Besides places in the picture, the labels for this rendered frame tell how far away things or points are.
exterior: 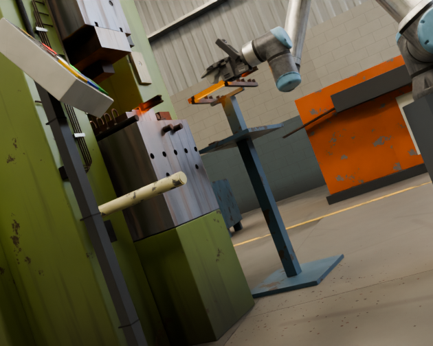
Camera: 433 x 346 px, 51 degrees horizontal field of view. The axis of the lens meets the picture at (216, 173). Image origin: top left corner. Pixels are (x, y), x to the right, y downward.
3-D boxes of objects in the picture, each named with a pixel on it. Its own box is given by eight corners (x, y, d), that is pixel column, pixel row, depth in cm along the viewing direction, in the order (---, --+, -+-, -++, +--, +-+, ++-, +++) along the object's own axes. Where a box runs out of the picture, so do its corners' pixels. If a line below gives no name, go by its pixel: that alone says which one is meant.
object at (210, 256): (256, 303, 210) (220, 208, 212) (217, 340, 177) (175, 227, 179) (163, 325, 237) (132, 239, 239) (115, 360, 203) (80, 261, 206)
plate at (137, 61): (152, 83, 235) (141, 52, 235) (141, 82, 227) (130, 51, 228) (149, 84, 236) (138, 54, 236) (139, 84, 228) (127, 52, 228)
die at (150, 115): (159, 125, 205) (152, 107, 205) (130, 126, 187) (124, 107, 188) (95, 157, 225) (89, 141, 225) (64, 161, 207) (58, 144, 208)
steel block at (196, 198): (219, 207, 212) (186, 119, 214) (175, 226, 179) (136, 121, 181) (132, 239, 239) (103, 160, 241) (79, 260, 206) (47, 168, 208)
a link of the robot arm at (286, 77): (302, 86, 172) (291, 55, 173) (303, 79, 161) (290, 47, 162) (279, 95, 174) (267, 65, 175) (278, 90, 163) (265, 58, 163)
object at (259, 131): (284, 126, 243) (282, 123, 243) (249, 132, 209) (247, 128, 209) (238, 146, 259) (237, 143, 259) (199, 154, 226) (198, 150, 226)
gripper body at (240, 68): (220, 82, 175) (247, 68, 169) (213, 61, 175) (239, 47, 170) (229, 83, 182) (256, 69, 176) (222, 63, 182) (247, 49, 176)
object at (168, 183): (190, 183, 151) (184, 169, 152) (181, 186, 147) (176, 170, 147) (98, 220, 173) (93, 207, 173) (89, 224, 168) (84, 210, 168)
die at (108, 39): (132, 51, 206) (124, 32, 207) (102, 47, 189) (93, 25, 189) (71, 90, 227) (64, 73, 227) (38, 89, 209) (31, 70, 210)
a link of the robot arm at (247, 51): (248, 38, 167) (258, 42, 175) (237, 44, 169) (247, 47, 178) (257, 61, 166) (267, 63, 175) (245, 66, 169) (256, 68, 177)
